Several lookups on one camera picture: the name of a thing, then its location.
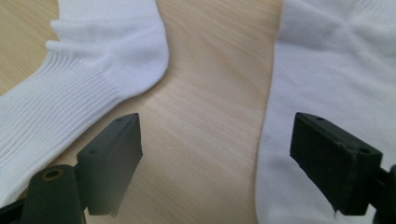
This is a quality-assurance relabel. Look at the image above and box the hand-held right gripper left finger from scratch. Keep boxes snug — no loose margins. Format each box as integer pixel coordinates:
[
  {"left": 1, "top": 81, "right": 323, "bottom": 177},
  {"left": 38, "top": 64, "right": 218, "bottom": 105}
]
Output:
[{"left": 76, "top": 112, "right": 144, "bottom": 217}]

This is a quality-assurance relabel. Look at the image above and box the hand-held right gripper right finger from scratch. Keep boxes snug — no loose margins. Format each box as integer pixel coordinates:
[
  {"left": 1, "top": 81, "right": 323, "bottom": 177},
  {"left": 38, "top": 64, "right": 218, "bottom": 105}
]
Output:
[{"left": 289, "top": 111, "right": 384, "bottom": 217}]

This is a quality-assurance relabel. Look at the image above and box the white sock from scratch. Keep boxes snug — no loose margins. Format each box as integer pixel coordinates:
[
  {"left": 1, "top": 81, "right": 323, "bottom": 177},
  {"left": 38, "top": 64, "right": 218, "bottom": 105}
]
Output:
[
  {"left": 255, "top": 0, "right": 396, "bottom": 224},
  {"left": 0, "top": 0, "right": 170, "bottom": 208}
]

